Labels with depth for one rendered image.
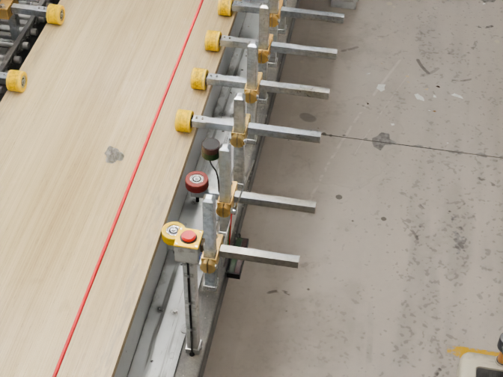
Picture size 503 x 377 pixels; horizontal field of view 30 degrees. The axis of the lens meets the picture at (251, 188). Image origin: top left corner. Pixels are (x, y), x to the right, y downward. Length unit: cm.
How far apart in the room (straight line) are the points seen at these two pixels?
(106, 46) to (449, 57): 225
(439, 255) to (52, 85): 185
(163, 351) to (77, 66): 124
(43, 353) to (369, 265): 183
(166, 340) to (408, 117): 227
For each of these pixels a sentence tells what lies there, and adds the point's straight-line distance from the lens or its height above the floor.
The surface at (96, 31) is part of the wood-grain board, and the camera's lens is 395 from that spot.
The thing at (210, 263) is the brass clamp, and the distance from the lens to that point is 302.
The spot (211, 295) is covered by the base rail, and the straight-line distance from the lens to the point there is 315.
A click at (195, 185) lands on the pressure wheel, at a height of 91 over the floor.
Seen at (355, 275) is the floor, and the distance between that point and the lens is 415.
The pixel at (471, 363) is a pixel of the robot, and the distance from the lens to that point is 294.
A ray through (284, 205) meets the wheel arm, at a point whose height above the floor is 85.
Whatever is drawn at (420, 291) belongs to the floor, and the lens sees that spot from 414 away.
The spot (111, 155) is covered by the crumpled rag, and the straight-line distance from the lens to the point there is 332.
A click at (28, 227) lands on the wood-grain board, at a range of 315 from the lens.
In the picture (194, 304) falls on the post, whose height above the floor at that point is 95.
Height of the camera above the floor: 315
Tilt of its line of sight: 45 degrees down
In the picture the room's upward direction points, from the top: 1 degrees clockwise
